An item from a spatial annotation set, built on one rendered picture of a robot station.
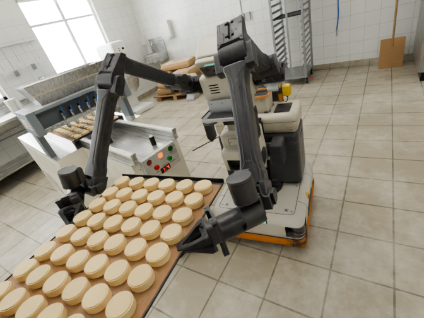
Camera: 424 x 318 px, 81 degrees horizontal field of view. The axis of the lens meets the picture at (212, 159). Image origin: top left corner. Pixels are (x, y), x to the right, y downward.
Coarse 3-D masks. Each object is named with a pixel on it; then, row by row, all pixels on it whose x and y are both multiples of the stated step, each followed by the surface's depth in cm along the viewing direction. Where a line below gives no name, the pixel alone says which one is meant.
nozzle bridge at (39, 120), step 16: (80, 96) 179; (128, 96) 197; (16, 112) 168; (32, 112) 153; (48, 112) 167; (64, 112) 174; (80, 112) 179; (128, 112) 211; (32, 128) 158; (48, 128) 164; (48, 144) 172
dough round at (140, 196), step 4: (136, 192) 74; (140, 192) 73; (144, 192) 72; (132, 196) 72; (136, 196) 72; (140, 196) 71; (144, 196) 71; (132, 200) 72; (136, 200) 71; (140, 200) 71; (144, 200) 72
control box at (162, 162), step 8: (168, 144) 145; (152, 152) 141; (160, 152) 141; (168, 152) 146; (176, 152) 150; (144, 160) 135; (152, 160) 138; (160, 160) 142; (168, 160) 146; (176, 160) 151; (144, 168) 136; (152, 168) 139; (160, 168) 143; (168, 168) 148
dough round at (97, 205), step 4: (96, 200) 75; (100, 200) 75; (104, 200) 75; (92, 204) 74; (96, 204) 73; (100, 204) 73; (104, 204) 74; (92, 208) 72; (96, 208) 72; (100, 208) 73; (92, 212) 74; (96, 212) 73
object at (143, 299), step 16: (192, 192) 70; (176, 208) 66; (192, 224) 59; (128, 240) 59; (160, 240) 57; (112, 256) 56; (144, 256) 54; (176, 256) 52; (80, 272) 54; (160, 272) 49; (16, 288) 55; (112, 288) 49; (128, 288) 48; (48, 304) 49; (64, 304) 48; (80, 304) 47; (144, 304) 44
